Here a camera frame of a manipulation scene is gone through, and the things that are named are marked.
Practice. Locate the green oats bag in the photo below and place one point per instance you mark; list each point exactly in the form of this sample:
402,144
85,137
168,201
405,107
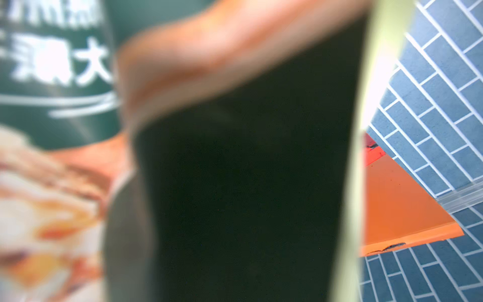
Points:
188,150

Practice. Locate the red folder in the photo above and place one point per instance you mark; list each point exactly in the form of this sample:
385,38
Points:
373,151

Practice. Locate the orange folder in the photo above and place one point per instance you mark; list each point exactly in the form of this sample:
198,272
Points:
400,213

